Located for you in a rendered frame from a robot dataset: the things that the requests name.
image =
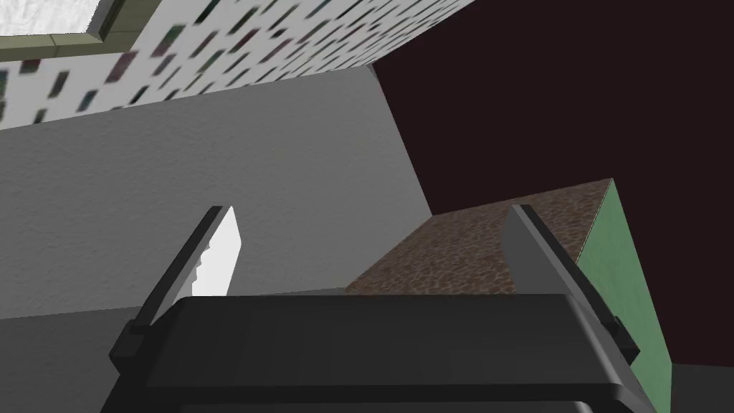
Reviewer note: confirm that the green cabinet with brown top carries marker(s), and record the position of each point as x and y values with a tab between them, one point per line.
616	287

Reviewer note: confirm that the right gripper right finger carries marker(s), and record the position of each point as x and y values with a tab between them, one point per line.
545	264

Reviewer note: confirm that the window with olive frame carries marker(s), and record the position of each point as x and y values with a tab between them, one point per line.
54	26

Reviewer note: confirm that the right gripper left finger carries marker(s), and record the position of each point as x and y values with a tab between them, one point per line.
213	261

